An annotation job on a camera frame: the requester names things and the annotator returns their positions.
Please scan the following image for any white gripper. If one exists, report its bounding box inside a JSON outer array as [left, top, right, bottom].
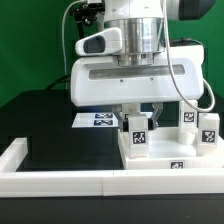
[[70, 28, 204, 132]]

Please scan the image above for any white square table top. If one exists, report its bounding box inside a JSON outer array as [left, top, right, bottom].
[[118, 127, 224, 170]]

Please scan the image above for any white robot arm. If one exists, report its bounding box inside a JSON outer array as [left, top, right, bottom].
[[70, 0, 216, 131]]

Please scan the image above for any white sheet with tags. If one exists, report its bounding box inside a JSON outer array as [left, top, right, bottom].
[[71, 112, 154, 128]]

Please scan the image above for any white U-shaped obstacle fence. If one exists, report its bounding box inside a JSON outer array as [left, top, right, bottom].
[[0, 138, 224, 197]]

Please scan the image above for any white cable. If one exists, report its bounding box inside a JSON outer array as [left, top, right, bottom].
[[61, 0, 88, 90]]

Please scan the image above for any black cable bundle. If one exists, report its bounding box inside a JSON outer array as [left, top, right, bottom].
[[45, 73, 73, 92]]

